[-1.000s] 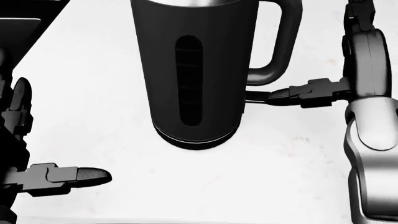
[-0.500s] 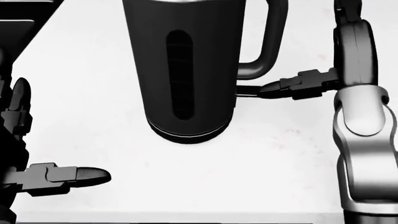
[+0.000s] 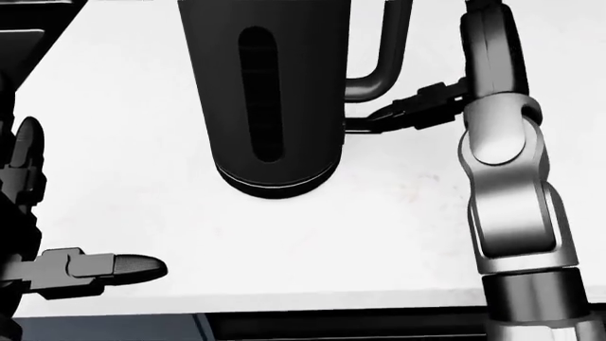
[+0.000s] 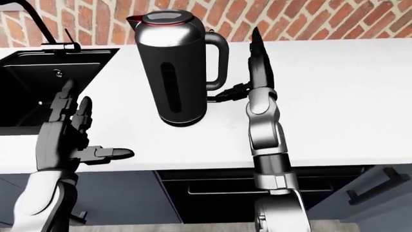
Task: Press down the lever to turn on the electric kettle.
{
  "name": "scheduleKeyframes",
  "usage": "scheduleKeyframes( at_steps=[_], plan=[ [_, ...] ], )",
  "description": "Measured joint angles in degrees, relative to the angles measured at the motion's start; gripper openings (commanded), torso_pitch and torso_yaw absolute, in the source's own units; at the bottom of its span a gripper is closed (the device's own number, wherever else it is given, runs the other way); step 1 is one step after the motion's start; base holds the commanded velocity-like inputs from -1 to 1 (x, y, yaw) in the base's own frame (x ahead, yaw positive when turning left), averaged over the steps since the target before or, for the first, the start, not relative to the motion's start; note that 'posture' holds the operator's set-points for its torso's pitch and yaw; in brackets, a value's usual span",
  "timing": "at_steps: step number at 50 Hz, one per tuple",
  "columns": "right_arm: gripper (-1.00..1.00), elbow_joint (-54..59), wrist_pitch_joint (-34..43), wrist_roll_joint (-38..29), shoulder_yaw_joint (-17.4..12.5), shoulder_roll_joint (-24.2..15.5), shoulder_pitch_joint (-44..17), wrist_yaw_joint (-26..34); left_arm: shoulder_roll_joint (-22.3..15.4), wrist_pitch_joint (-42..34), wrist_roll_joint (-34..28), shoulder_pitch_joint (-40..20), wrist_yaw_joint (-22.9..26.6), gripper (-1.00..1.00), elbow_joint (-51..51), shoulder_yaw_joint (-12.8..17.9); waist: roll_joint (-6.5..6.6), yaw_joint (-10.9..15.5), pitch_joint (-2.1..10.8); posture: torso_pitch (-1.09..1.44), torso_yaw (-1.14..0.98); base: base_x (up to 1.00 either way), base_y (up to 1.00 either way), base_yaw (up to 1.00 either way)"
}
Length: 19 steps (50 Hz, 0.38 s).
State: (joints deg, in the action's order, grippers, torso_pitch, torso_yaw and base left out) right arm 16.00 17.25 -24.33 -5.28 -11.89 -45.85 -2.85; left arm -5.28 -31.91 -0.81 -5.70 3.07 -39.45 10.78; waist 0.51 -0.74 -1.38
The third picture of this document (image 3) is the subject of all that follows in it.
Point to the grey blue cabinet front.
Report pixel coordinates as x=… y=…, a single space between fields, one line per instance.
x=109 y=327

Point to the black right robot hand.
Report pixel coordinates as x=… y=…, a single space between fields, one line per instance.
x=494 y=46

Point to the black electric kettle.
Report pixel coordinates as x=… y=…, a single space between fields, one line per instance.
x=222 y=89

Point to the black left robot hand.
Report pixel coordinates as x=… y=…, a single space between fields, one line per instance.
x=80 y=270

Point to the black kettle base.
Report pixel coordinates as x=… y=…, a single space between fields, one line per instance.
x=277 y=188

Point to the black kettle power lever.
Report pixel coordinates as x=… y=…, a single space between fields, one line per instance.
x=357 y=124

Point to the dark countertop appliance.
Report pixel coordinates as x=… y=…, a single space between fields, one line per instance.
x=33 y=32

